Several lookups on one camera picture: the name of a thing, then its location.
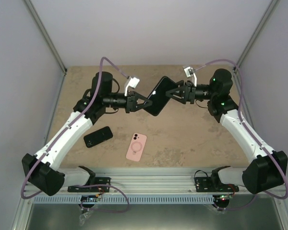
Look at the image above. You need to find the aluminium rail frame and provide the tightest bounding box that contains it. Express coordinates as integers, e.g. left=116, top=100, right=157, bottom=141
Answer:
left=23, top=167, right=288, bottom=194

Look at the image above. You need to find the right corner aluminium post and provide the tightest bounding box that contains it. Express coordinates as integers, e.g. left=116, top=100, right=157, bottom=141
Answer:
left=232, top=0, right=279, bottom=72

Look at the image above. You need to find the black phone on table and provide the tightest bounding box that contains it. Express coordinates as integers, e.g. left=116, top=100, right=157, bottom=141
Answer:
left=84, top=126, right=113, bottom=148

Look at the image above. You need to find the corner aluminium post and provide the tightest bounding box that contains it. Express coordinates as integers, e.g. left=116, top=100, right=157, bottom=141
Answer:
left=23, top=0, right=67, bottom=76
left=232, top=0, right=279, bottom=72

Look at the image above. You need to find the left circuit board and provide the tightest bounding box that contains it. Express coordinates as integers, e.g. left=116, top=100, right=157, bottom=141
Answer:
left=80, top=194, right=102, bottom=203

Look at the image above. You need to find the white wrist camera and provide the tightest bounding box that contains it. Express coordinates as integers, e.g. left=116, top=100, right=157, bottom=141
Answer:
left=124, top=76, right=140, bottom=96
left=183, top=66, right=197, bottom=87

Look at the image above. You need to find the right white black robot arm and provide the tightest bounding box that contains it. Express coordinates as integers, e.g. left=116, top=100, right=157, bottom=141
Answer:
left=166, top=67, right=288, bottom=199

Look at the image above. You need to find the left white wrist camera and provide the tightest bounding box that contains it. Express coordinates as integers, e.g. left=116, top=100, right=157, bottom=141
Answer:
left=124, top=76, right=140, bottom=96

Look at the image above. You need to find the clear plastic bag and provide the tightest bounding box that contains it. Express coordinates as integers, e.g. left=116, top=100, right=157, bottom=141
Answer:
left=79, top=210, right=92, bottom=226

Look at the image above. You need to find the right circuit board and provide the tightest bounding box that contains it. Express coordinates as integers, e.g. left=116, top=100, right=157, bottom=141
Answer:
left=215, top=194, right=233, bottom=201

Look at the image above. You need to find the pink phone case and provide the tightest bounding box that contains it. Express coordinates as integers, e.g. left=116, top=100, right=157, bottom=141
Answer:
left=126, top=133, right=147, bottom=162

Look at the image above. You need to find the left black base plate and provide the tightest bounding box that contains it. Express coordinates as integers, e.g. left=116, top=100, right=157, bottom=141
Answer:
left=67, top=177, right=111, bottom=193

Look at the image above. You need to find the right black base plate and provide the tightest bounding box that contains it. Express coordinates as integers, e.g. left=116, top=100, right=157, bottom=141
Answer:
left=194, top=177, right=233, bottom=193

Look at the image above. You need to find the grey slotted cable duct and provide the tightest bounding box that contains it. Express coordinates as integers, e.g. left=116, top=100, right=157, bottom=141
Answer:
left=33, top=195, right=216, bottom=205

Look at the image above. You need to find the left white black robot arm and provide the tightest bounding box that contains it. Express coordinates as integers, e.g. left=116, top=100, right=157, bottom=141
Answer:
left=22, top=71, right=152, bottom=196

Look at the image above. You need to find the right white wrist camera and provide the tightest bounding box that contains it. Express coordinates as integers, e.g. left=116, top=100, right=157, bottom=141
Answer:
left=183, top=66, right=197, bottom=87

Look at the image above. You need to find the circuit board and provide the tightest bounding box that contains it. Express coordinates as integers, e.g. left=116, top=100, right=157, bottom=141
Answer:
left=80, top=194, right=102, bottom=203
left=215, top=194, right=233, bottom=201

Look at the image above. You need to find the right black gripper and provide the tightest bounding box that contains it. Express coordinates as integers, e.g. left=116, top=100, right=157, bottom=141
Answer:
left=165, top=80, right=216, bottom=104

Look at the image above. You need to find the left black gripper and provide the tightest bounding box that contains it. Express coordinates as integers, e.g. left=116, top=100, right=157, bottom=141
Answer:
left=104, top=91, right=152, bottom=114

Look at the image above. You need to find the black phone with blue edge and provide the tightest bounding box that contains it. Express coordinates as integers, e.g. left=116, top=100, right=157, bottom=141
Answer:
left=144, top=76, right=177, bottom=116

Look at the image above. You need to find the left corner aluminium post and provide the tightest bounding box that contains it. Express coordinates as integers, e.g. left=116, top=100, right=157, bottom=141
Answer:
left=23, top=0, right=67, bottom=76

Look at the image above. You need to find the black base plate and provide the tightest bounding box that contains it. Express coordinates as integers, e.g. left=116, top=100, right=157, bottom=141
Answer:
left=67, top=177, right=111, bottom=193
left=194, top=177, right=233, bottom=193

